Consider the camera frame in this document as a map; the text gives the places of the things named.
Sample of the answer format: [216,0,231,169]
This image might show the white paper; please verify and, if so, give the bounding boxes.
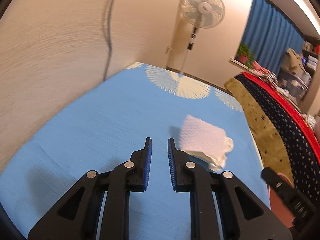
[185,137,234,172]

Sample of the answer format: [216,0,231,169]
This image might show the white foam net sheet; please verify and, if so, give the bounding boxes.
[179,115,227,151]

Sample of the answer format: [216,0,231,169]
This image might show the pink plastic trash bin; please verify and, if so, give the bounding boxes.
[268,185,295,228]

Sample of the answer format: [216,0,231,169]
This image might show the navy star bed sheet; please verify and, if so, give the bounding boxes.
[224,74,319,206]

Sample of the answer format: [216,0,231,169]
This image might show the striped plaid pillow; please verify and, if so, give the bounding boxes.
[302,113,317,130]

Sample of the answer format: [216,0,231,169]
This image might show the red floral blanket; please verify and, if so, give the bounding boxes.
[241,72,319,159]

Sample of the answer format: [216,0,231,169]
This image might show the blue patterned ironing board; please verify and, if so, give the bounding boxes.
[1,63,269,239]

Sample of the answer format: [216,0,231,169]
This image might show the clear storage bin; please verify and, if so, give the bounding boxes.
[277,69,309,105]

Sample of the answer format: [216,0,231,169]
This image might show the zebra striped cloth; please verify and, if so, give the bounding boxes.
[259,72,278,89]

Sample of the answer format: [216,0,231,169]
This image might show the beige jacket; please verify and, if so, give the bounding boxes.
[286,48,305,75]

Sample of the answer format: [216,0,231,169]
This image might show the wooden bookshelf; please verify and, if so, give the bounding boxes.
[298,35,320,116]

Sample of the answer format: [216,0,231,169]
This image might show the pink folded clothes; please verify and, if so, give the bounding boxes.
[252,61,270,74]

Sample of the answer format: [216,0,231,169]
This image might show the potted green plant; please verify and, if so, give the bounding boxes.
[236,44,254,68]

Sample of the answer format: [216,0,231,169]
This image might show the blue window curtain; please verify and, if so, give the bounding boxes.
[240,0,304,75]

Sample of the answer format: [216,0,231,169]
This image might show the white standing fan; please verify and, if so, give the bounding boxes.
[180,0,225,74]

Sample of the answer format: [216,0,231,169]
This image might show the grey wall cable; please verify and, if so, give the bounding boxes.
[101,0,122,82]

